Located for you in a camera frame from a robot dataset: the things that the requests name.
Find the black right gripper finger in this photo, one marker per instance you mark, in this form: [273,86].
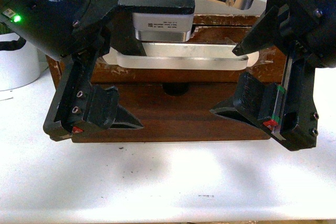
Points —
[96,110]

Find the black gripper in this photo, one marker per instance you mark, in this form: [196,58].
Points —
[304,30]

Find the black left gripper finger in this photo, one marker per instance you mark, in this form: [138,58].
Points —
[253,103]

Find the wooden drawer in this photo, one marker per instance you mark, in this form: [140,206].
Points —
[185,118]
[269,67]

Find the white drawer handle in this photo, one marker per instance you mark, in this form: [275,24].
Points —
[183,56]

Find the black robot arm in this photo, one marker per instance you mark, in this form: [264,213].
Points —
[49,24]

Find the dark wooden drawer cabinet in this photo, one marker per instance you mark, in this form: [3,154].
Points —
[176,89]

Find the white plant pot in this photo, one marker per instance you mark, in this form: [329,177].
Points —
[19,67]

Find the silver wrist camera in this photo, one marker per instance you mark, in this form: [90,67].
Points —
[162,27]

